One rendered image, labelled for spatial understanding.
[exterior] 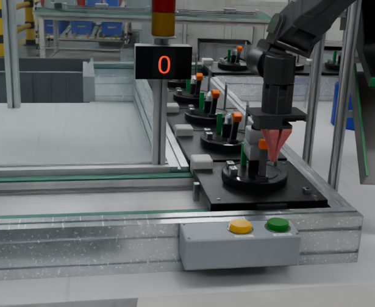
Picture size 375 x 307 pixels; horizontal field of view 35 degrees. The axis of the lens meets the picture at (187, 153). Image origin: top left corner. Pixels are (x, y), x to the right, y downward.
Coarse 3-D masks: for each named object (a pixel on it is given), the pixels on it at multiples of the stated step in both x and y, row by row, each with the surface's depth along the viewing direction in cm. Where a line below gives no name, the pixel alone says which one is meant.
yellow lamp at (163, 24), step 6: (156, 12) 123; (162, 12) 123; (168, 12) 123; (174, 12) 125; (156, 18) 123; (162, 18) 123; (168, 18) 123; (174, 18) 125; (156, 24) 124; (162, 24) 123; (168, 24) 124; (174, 24) 125; (156, 30) 124; (162, 30) 124; (168, 30) 124; (174, 30) 126; (162, 36) 124; (168, 36) 125
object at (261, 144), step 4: (260, 140) 120; (264, 140) 119; (260, 144) 119; (264, 144) 119; (260, 148) 119; (264, 148) 119; (260, 152) 120; (264, 152) 120; (260, 156) 120; (264, 156) 120; (260, 160) 121; (264, 160) 121; (260, 164) 121; (264, 164) 121; (260, 168) 121; (264, 168) 121; (260, 172) 121; (264, 172) 121
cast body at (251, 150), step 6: (246, 126) 126; (252, 126) 123; (246, 132) 125; (252, 132) 122; (258, 132) 122; (246, 138) 125; (252, 138) 123; (258, 138) 123; (246, 144) 125; (252, 144) 123; (246, 150) 125; (252, 150) 122; (258, 150) 122; (252, 156) 123; (258, 156) 123
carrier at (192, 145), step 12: (216, 120) 154; (228, 120) 149; (180, 132) 157; (192, 132) 157; (204, 132) 151; (216, 132) 154; (228, 132) 149; (240, 132) 155; (180, 144) 150; (192, 144) 150; (204, 144) 148; (216, 144) 145; (228, 144) 145; (240, 144) 145; (216, 156) 142; (228, 156) 142; (240, 156) 143
